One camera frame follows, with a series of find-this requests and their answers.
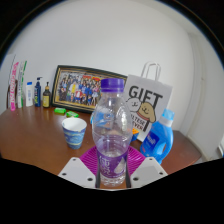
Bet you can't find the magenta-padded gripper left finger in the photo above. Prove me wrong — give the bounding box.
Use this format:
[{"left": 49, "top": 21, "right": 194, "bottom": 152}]
[{"left": 58, "top": 145, "right": 101, "bottom": 189}]

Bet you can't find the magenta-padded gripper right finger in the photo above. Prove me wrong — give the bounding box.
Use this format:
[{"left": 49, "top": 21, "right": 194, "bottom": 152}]
[{"left": 125, "top": 145, "right": 169, "bottom": 189}]

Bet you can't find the clear purple-capped water bottle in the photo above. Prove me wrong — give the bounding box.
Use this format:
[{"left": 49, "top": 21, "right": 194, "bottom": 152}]
[{"left": 91, "top": 78, "right": 134, "bottom": 188}]

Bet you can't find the blue detergent bottle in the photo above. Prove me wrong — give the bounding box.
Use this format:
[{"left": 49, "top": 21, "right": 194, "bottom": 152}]
[{"left": 139, "top": 108, "right": 176, "bottom": 165}]

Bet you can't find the blue patterned paper cup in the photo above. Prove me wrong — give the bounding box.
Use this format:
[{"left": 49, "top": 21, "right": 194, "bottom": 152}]
[{"left": 61, "top": 117, "right": 88, "bottom": 150}]

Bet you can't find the colourful puzzle cube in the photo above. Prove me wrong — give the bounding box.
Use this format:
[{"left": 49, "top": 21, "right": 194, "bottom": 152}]
[{"left": 131, "top": 128, "right": 140, "bottom": 142}]

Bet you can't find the white paper gift bag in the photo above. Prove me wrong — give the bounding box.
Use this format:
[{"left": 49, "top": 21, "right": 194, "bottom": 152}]
[{"left": 122, "top": 61, "right": 174, "bottom": 143}]

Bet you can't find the amber pump bottle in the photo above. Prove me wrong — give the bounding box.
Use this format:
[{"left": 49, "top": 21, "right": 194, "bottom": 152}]
[{"left": 42, "top": 81, "right": 52, "bottom": 109}]

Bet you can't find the framed group photo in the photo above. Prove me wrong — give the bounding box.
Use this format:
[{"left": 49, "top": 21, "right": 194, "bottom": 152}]
[{"left": 51, "top": 64, "right": 128, "bottom": 114}]

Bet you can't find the white lotion bottle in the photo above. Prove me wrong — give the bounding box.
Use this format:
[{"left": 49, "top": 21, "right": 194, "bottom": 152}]
[{"left": 25, "top": 81, "right": 35, "bottom": 108}]

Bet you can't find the pink and white tube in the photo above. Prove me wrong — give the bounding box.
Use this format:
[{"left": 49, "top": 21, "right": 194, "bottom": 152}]
[{"left": 8, "top": 54, "right": 20, "bottom": 112}]

